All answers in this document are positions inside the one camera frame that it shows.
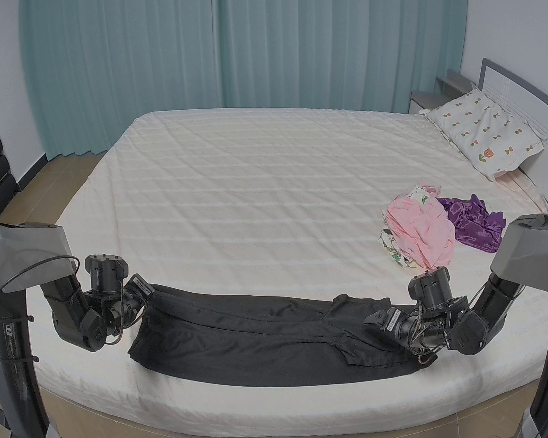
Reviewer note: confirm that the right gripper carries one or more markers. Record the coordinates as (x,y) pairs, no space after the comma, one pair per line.
(395,324)

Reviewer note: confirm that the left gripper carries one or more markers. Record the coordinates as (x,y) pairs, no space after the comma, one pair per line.
(137,294)

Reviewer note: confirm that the black T-shirt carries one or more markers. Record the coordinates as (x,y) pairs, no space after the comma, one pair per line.
(255,336)

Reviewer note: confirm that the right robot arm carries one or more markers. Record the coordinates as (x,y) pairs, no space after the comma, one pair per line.
(520,263)

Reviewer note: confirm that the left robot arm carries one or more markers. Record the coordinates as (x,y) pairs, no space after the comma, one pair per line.
(27,249)

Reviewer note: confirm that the white printed garment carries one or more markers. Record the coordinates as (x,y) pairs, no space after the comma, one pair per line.
(390,244)

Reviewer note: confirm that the pink garment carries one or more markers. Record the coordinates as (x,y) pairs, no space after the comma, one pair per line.
(420,235)

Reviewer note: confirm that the purple garment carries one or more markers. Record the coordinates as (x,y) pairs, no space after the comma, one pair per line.
(475,226)

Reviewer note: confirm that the bed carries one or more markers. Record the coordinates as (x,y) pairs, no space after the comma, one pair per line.
(278,176)

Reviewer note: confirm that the white printed pillow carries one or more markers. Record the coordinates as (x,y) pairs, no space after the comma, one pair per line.
(484,128)

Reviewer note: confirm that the grey bedside table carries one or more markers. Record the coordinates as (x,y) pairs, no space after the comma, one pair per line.
(422,101)

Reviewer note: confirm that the blue-green curtain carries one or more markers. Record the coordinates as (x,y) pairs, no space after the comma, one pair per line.
(347,39)
(118,62)

